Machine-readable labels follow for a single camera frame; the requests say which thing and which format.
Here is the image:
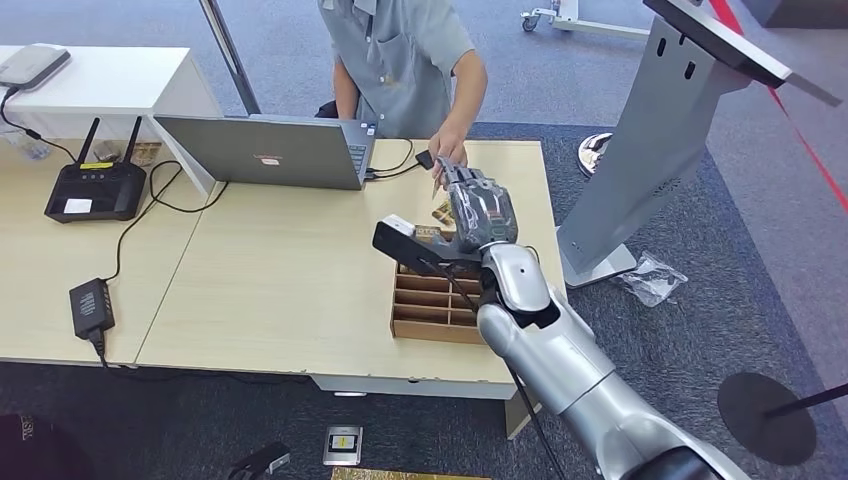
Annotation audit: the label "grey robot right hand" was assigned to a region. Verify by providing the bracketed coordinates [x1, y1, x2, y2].
[437, 156, 519, 255]

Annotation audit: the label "person's left hand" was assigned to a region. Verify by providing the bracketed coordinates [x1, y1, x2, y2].
[427, 127, 469, 188]

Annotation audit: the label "person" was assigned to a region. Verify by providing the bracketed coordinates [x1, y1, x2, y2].
[315, 0, 490, 188]

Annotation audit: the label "brown slotted card holder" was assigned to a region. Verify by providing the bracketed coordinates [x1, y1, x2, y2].
[389, 225, 489, 346]

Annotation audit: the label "small grey card reader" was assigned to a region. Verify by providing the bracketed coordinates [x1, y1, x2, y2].
[322, 425, 364, 468]

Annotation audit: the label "round chrome base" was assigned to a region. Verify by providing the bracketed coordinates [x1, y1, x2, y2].
[577, 132, 614, 179]

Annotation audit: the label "grey kiosk stand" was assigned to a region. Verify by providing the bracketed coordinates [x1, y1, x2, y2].
[555, 16, 753, 290]

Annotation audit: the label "white wheeled base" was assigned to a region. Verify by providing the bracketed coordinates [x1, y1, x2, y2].
[519, 0, 652, 39]

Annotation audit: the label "clear plastic bag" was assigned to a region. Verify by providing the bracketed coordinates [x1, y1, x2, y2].
[616, 250, 689, 309]

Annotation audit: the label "grey laptop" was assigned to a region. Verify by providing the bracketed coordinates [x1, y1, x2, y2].
[153, 113, 379, 192]

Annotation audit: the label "slanted metal pole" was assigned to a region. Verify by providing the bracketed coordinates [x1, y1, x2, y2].
[198, 0, 262, 117]

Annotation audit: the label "gold patterned sheet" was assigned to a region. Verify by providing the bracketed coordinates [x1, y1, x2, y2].
[331, 467, 492, 480]

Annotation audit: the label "black kiosk screen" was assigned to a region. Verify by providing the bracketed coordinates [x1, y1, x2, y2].
[642, 0, 843, 109]

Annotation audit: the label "small patterned box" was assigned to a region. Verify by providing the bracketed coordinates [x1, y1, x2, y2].
[130, 141, 164, 168]

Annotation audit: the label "red barrier belt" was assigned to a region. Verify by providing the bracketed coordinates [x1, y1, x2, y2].
[707, 0, 848, 215]

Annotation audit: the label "black handheld device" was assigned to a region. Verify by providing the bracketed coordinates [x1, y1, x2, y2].
[225, 441, 292, 480]

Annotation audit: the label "white side table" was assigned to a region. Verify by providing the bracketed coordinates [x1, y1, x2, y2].
[0, 45, 224, 199]

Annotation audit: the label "black round stanchion base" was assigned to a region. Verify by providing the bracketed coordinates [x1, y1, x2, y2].
[716, 371, 818, 468]

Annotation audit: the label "black router with antennas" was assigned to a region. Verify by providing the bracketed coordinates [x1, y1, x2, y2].
[43, 116, 148, 225]

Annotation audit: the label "black stanchion pole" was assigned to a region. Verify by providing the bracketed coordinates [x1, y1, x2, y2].
[760, 382, 848, 421]

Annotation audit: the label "black power adapter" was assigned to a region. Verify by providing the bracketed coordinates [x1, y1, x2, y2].
[68, 278, 117, 340]

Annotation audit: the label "clear plastic bottle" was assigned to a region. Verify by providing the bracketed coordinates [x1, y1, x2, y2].
[0, 128, 53, 162]

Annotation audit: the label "flat grey device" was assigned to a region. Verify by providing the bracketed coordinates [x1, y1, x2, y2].
[0, 43, 72, 91]

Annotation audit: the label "black rounded object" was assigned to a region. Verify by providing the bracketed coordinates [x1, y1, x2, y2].
[0, 414, 97, 480]

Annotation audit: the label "black laptop cables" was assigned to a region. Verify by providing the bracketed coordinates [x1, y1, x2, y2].
[364, 139, 423, 182]

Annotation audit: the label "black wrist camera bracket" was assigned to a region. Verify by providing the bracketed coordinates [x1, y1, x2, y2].
[372, 220, 485, 278]

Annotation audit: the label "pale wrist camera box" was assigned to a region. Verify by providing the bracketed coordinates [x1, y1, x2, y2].
[382, 213, 417, 238]

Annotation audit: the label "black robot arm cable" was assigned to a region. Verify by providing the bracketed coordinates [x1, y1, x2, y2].
[423, 259, 568, 480]

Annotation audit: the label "black power cable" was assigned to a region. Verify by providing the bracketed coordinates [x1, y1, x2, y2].
[89, 160, 231, 370]

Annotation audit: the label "black device cable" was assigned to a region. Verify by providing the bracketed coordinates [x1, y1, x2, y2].
[0, 86, 79, 164]

